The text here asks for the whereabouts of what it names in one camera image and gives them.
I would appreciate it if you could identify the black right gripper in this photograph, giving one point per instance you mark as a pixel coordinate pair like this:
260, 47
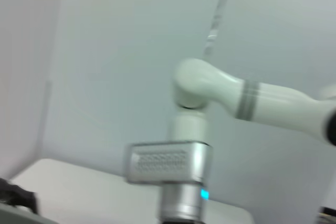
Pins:
181, 221

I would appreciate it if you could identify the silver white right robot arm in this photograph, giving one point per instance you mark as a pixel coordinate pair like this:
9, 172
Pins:
262, 98

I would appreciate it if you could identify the glass teapot with black lid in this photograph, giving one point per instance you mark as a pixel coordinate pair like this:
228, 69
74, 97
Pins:
15, 195

